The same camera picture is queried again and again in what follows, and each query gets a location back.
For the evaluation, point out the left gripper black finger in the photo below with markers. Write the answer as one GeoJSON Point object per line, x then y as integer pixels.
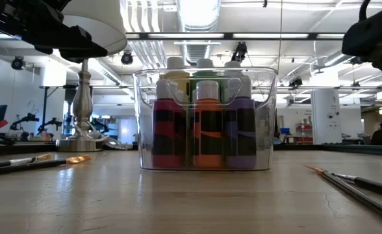
{"type": "Point", "coordinates": [74, 42]}

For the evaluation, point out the large yellow paint bottle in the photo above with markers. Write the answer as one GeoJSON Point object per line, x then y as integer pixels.
{"type": "Point", "coordinates": [175, 64]}

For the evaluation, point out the thin paintbrush silver ferrule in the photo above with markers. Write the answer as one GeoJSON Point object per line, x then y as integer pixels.
{"type": "Point", "coordinates": [376, 188]}

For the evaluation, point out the small magenta paint bottle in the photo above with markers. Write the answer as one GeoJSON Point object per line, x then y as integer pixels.
{"type": "Point", "coordinates": [168, 130]}

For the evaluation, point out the fan paintbrush orange bristles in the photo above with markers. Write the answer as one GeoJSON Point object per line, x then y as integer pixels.
{"type": "Point", "coordinates": [356, 194]}

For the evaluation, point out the large green paint bottle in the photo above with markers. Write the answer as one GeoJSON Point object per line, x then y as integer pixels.
{"type": "Point", "coordinates": [205, 63]}

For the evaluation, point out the clear plastic bin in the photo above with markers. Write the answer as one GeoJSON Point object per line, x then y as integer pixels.
{"type": "Point", "coordinates": [145, 162]}

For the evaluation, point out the large white paint bottle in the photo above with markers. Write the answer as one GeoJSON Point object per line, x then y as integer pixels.
{"type": "Point", "coordinates": [233, 64]}

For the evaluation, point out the small bright orange paint bottle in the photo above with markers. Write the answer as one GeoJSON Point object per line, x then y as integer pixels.
{"type": "Point", "coordinates": [207, 136]}

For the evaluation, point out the small purple paint bottle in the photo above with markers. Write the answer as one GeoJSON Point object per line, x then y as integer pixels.
{"type": "Point", "coordinates": [241, 136]}

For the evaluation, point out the black background robot arm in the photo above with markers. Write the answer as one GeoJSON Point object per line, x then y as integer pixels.
{"type": "Point", "coordinates": [53, 123]}
{"type": "Point", "coordinates": [32, 117]}

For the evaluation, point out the table lamp white shade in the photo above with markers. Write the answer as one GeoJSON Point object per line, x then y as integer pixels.
{"type": "Point", "coordinates": [113, 19]}

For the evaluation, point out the white cylindrical column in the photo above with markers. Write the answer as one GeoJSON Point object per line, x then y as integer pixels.
{"type": "Point", "coordinates": [325, 113]}

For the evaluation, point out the red background shelf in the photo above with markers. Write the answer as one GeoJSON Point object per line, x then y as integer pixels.
{"type": "Point", "coordinates": [304, 133]}

